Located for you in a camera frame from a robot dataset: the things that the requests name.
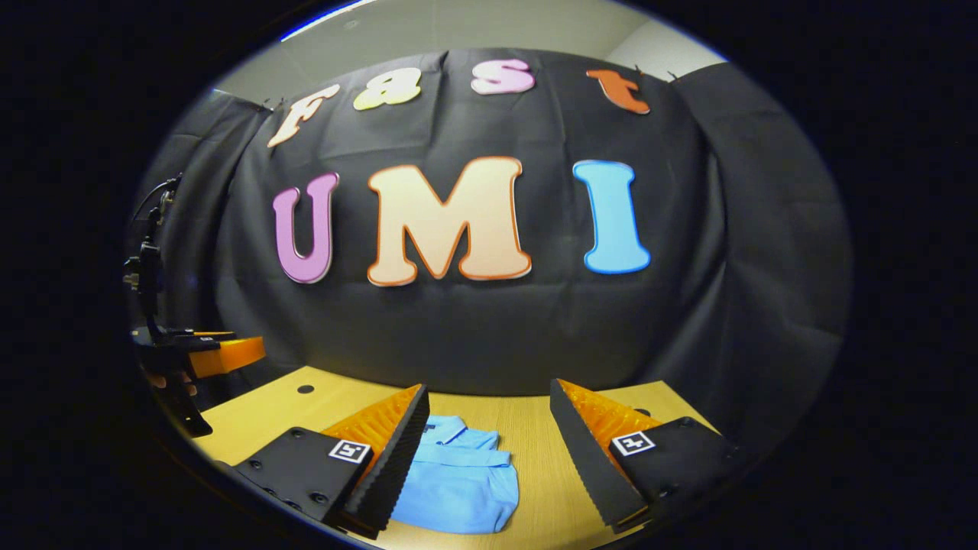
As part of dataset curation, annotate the black backdrop cloth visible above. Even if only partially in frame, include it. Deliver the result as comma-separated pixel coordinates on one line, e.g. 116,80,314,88
130,47,853,459

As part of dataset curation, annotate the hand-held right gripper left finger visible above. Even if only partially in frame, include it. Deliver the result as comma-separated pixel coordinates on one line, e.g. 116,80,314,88
233,382,431,539

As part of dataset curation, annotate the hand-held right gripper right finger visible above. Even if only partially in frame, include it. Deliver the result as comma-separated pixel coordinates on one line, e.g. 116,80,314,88
550,378,753,534

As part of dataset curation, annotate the light blue T-shirt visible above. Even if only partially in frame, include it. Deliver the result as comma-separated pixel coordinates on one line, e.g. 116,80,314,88
390,415,521,535

